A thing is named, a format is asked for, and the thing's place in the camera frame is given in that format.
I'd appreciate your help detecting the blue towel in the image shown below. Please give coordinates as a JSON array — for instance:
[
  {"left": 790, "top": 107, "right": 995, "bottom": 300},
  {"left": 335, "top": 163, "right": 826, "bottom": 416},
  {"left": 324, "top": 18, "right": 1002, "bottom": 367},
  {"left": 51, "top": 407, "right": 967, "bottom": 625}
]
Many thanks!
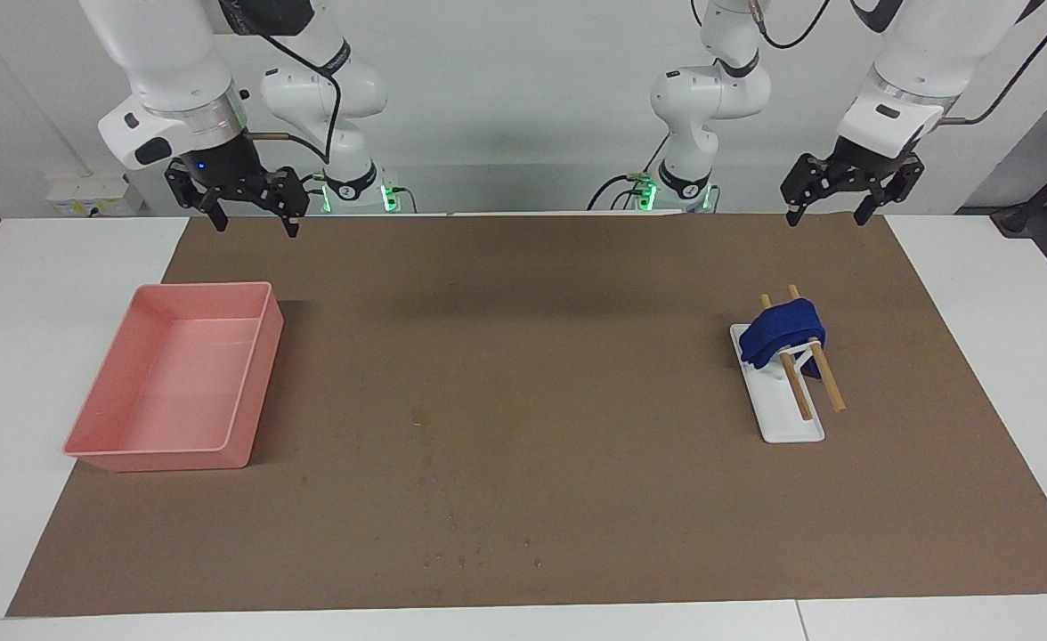
[{"left": 739, "top": 298, "right": 827, "bottom": 372}]

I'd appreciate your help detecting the black floor stand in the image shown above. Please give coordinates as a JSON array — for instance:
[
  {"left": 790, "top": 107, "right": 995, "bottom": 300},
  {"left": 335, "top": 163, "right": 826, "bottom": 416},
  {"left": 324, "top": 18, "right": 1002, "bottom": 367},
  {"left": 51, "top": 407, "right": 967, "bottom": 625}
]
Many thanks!
[{"left": 991, "top": 142, "right": 1047, "bottom": 237}]

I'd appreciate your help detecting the pink plastic bin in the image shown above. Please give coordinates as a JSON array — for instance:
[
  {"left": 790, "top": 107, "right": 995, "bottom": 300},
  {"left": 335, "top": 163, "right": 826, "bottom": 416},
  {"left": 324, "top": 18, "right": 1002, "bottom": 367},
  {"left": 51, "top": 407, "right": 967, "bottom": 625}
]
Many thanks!
[{"left": 63, "top": 281, "right": 285, "bottom": 473}]

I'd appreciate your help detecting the wooden rack rod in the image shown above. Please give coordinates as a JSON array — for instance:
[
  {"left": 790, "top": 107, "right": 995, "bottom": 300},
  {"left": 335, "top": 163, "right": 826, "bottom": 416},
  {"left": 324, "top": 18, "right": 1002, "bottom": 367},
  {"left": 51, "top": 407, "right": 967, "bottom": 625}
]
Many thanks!
[
  {"left": 761, "top": 294, "right": 815, "bottom": 421},
  {"left": 788, "top": 285, "right": 847, "bottom": 412}
]

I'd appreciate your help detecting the brown table mat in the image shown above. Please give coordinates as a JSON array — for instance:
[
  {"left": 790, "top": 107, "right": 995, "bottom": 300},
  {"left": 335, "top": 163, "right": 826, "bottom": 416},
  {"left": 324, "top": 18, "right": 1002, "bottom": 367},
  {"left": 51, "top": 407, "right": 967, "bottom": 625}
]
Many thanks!
[{"left": 5, "top": 212, "right": 1047, "bottom": 618}]

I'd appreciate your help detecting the white wall socket box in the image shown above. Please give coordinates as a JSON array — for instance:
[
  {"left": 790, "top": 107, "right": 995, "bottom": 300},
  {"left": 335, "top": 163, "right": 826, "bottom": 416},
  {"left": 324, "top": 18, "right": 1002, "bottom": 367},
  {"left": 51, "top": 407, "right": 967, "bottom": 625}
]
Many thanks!
[{"left": 45, "top": 174, "right": 144, "bottom": 217}]

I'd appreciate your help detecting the black left arm base cable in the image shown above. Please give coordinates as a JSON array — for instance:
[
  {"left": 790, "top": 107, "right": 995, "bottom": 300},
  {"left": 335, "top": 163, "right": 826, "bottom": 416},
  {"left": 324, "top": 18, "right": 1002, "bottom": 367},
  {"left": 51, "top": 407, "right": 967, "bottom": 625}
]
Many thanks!
[{"left": 588, "top": 134, "right": 671, "bottom": 211}]

